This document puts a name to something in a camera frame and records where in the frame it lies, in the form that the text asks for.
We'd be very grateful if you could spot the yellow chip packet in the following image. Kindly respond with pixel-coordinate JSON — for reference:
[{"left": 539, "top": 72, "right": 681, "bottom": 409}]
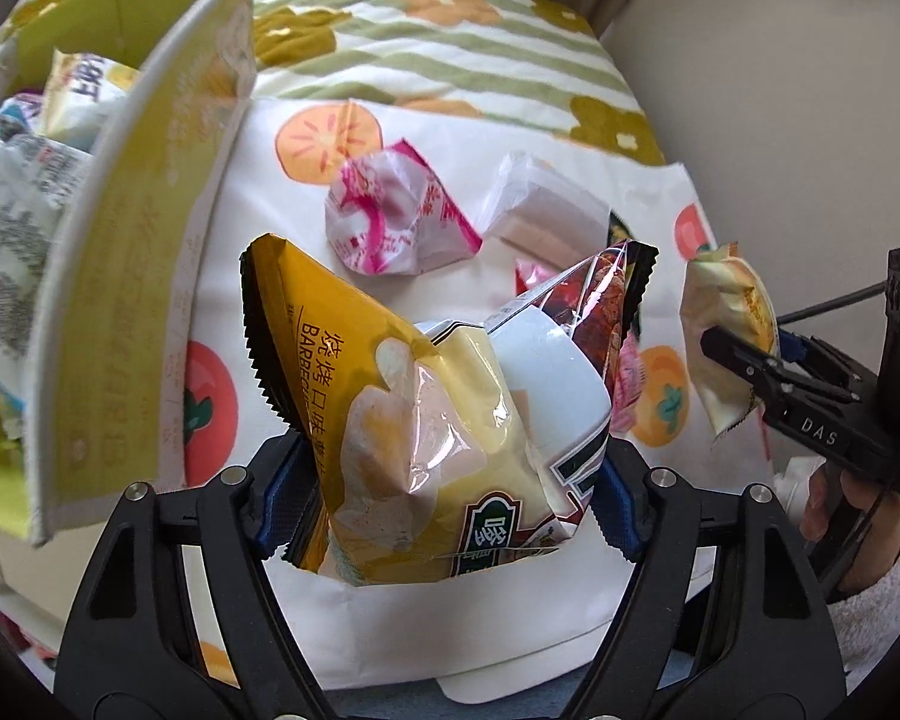
[{"left": 238, "top": 232, "right": 661, "bottom": 589}]

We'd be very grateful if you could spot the black cable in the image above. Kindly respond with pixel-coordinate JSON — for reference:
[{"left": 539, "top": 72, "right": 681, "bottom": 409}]
[{"left": 783, "top": 281, "right": 892, "bottom": 316}]

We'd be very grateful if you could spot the white red snack packet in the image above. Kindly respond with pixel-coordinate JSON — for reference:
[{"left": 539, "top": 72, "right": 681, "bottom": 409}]
[{"left": 515, "top": 258, "right": 565, "bottom": 298}]

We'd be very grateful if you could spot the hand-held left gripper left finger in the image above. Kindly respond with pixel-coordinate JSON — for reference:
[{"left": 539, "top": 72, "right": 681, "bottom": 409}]
[{"left": 52, "top": 433, "right": 332, "bottom": 720}]

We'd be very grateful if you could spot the small yellow snack packet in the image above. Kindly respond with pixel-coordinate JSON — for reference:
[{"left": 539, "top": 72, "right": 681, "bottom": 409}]
[{"left": 679, "top": 253, "right": 781, "bottom": 437}]

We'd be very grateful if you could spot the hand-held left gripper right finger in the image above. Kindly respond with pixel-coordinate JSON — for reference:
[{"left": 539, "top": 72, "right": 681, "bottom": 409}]
[{"left": 561, "top": 456, "right": 850, "bottom": 720}]

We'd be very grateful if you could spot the pink white snack packet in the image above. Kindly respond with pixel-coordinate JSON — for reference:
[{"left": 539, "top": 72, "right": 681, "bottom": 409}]
[{"left": 322, "top": 139, "right": 485, "bottom": 280}]

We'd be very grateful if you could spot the white fine print snack packet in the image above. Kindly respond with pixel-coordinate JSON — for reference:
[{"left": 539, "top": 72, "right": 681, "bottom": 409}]
[{"left": 0, "top": 131, "right": 97, "bottom": 421}]

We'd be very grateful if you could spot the green cardboard box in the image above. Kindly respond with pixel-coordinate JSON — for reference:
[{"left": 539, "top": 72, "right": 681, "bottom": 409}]
[{"left": 0, "top": 0, "right": 257, "bottom": 550}]

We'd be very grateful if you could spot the pink purple snack packet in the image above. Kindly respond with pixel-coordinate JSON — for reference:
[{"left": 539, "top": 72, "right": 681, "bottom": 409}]
[{"left": 607, "top": 330, "right": 650, "bottom": 430}]

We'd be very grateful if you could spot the clear wrapped wafer packet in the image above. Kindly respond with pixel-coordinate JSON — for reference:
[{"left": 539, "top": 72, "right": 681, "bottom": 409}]
[{"left": 476, "top": 150, "right": 613, "bottom": 265}]

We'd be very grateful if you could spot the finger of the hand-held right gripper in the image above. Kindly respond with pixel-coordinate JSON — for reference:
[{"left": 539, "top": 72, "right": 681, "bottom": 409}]
[
  {"left": 777, "top": 330, "right": 865, "bottom": 396},
  {"left": 700, "top": 325, "right": 797, "bottom": 411}
]

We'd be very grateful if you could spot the person's right hand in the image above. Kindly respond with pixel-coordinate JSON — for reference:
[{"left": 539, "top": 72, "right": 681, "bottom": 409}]
[{"left": 799, "top": 463, "right": 900, "bottom": 602}]

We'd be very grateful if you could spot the person's right forearm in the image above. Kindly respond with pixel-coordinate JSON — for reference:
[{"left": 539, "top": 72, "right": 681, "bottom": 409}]
[{"left": 823, "top": 527, "right": 900, "bottom": 700}]

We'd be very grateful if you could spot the white yellow snack packet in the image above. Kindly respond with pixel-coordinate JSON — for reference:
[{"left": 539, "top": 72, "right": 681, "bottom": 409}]
[{"left": 40, "top": 48, "right": 142, "bottom": 156}]

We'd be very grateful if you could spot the floral striped quilt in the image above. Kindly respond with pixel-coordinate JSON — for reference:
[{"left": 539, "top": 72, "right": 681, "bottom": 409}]
[{"left": 0, "top": 0, "right": 670, "bottom": 167}]

